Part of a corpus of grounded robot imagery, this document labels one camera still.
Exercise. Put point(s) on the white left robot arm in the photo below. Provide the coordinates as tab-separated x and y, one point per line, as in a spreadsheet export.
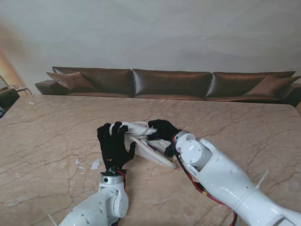
98	202

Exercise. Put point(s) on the brown sofa pillow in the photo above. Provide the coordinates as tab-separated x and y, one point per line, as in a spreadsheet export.
270	86
73	81

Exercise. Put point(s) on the large torn white paper scrap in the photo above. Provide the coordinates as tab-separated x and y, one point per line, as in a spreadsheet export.
95	164

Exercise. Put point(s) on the dark armchair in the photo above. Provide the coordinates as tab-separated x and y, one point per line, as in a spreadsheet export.
8	97

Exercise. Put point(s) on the cream white cosmetics bag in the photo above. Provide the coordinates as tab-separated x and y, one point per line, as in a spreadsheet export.
150	150

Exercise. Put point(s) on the white zip tie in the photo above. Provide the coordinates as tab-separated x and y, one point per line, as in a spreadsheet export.
53	219
262	180

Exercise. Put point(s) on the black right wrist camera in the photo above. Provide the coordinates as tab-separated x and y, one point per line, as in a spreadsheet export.
169	151

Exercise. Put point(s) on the brown leather sofa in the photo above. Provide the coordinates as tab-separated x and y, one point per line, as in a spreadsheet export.
169	82

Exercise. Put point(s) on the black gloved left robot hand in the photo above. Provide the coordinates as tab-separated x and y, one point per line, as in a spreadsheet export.
115	150

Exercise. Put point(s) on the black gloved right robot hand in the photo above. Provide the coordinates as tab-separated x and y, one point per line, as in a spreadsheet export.
164	131

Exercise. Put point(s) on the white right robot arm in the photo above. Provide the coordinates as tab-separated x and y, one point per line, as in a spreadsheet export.
232	179

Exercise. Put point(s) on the light wooden side table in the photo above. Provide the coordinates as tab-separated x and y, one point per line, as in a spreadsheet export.
23	89

